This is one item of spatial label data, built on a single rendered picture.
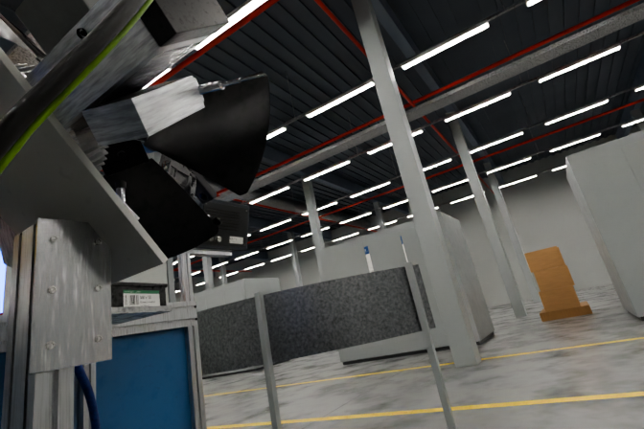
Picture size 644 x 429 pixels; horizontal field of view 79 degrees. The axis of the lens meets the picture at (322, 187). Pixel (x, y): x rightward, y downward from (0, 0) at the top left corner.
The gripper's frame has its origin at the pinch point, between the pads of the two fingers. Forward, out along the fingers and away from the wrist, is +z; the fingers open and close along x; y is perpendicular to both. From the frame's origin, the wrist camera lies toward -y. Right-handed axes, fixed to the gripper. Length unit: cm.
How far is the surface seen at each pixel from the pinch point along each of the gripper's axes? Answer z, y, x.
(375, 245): -247, -514, -206
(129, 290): 13.5, 0.6, -12.1
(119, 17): 17, 42, 53
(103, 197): 14.9, 27.0, 24.0
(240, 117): -6.1, 12.8, 33.9
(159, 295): 11.7, -8.8, -14.7
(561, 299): -169, -763, 25
